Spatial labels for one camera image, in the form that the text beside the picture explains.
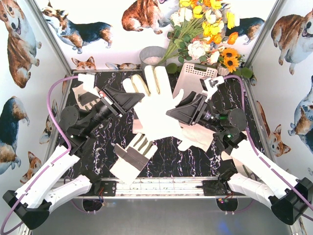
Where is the grey metal bucket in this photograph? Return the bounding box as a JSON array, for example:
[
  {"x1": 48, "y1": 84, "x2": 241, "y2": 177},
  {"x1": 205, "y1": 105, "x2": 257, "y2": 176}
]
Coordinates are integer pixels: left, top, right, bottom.
[{"x1": 139, "y1": 46, "x2": 166, "y2": 69}]

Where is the white glove near right base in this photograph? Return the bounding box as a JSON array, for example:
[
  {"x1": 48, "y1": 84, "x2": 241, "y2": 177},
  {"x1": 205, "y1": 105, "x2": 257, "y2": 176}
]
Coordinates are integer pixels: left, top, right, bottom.
[{"x1": 221, "y1": 145, "x2": 259, "y2": 178}]

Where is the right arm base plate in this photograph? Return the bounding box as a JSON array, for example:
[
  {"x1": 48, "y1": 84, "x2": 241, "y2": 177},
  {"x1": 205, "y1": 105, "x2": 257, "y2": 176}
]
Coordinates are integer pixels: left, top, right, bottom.
[{"x1": 196, "y1": 170, "x2": 235, "y2": 196}]

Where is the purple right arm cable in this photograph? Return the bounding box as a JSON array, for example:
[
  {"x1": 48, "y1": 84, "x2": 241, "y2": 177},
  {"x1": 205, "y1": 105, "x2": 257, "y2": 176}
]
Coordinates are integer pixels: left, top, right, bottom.
[{"x1": 224, "y1": 75, "x2": 313, "y2": 221}]

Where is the aluminium front rail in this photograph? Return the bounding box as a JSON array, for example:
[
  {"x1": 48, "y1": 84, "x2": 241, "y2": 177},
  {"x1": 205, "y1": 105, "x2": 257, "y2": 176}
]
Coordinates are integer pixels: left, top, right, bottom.
[{"x1": 56, "y1": 177, "x2": 245, "y2": 199}]

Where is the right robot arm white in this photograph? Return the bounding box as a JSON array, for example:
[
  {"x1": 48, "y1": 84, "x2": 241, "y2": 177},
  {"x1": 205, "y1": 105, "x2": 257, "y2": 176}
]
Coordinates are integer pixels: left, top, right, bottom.
[{"x1": 166, "y1": 90, "x2": 313, "y2": 225}]

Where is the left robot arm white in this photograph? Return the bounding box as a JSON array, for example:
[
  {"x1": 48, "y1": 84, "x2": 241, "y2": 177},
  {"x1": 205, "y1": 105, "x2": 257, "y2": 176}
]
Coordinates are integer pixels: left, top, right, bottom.
[{"x1": 3, "y1": 85, "x2": 144, "y2": 230}]

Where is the sunflower pot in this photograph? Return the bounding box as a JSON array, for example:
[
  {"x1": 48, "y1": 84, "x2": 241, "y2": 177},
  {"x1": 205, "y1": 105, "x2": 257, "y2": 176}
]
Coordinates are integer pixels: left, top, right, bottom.
[{"x1": 217, "y1": 47, "x2": 244, "y2": 76}]

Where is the green moss ball right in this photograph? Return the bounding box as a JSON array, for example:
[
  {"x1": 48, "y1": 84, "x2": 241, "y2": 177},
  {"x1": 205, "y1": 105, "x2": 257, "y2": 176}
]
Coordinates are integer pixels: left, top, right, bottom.
[{"x1": 232, "y1": 67, "x2": 253, "y2": 79}]

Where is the green moss ball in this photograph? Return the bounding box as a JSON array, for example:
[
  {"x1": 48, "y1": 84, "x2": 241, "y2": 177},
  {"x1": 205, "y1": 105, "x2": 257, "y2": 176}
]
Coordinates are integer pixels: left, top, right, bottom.
[
  {"x1": 232, "y1": 67, "x2": 253, "y2": 79},
  {"x1": 166, "y1": 63, "x2": 178, "y2": 74}
]

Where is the white grey glove back left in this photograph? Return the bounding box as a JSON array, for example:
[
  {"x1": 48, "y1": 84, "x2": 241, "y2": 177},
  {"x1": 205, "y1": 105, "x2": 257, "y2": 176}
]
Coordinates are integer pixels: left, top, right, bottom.
[{"x1": 78, "y1": 85, "x2": 100, "y2": 111}]

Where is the white grey glove front centre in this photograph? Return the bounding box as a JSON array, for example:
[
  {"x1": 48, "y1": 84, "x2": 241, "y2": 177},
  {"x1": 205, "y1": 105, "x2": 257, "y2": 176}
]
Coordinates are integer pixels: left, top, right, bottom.
[{"x1": 110, "y1": 133, "x2": 157, "y2": 186}]

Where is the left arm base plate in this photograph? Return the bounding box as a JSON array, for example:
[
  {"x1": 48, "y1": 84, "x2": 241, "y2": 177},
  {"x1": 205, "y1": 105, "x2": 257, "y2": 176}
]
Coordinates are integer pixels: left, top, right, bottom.
[{"x1": 87, "y1": 180, "x2": 117, "y2": 196}]

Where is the white perforated storage basket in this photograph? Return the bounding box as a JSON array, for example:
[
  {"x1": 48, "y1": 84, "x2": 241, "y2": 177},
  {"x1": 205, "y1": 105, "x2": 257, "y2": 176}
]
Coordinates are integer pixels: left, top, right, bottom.
[{"x1": 173, "y1": 63, "x2": 218, "y2": 98}]

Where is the green moss ball left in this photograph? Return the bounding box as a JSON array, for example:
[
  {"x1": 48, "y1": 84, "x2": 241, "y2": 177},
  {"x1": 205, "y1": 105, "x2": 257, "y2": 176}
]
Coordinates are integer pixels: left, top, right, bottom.
[{"x1": 166, "y1": 63, "x2": 178, "y2": 74}]

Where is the white glove with green fingers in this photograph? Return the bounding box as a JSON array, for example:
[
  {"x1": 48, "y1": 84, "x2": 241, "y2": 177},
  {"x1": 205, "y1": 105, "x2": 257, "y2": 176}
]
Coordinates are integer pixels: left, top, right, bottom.
[{"x1": 122, "y1": 65, "x2": 184, "y2": 141}]

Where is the artificial flower bouquet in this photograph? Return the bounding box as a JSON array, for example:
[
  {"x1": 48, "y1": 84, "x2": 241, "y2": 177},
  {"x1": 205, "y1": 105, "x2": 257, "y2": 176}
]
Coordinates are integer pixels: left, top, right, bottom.
[{"x1": 158, "y1": 0, "x2": 240, "y2": 65}]

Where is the white grey glove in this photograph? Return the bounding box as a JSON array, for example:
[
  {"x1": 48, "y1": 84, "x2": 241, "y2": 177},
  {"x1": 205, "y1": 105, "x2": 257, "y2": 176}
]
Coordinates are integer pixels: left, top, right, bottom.
[
  {"x1": 110, "y1": 133, "x2": 157, "y2": 186},
  {"x1": 78, "y1": 85, "x2": 100, "y2": 111}
]

